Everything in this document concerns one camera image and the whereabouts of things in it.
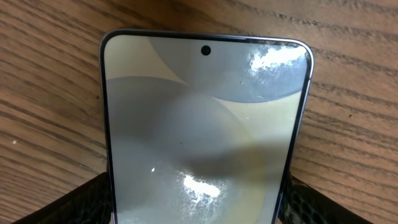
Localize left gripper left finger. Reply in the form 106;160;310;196
12;172;112;224

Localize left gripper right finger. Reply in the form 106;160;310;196
279;175;371;224

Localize Samsung Galaxy smartphone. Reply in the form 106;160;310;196
99;29;314;223

